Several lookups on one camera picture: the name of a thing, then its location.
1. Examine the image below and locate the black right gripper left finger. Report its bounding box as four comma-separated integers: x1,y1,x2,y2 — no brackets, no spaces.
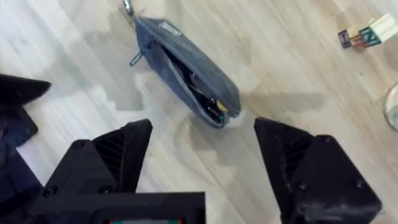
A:
29,118,154,215

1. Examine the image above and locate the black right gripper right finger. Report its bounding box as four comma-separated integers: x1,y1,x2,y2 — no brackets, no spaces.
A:
253,116,383,224

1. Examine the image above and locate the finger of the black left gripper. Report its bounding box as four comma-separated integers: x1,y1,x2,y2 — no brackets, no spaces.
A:
0,105,39,147
0,73,52,106

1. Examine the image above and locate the grey soft zip bag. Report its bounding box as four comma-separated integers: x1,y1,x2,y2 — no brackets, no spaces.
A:
129,15,243,129

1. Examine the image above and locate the round white plate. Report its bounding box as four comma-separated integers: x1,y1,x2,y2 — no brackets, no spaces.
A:
383,82,398,131

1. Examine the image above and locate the wooden block with purple print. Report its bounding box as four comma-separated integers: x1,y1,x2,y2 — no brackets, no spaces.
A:
338,29,353,49

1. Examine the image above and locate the wooden block with green print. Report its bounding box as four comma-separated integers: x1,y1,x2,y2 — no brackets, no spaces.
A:
358,26,382,48

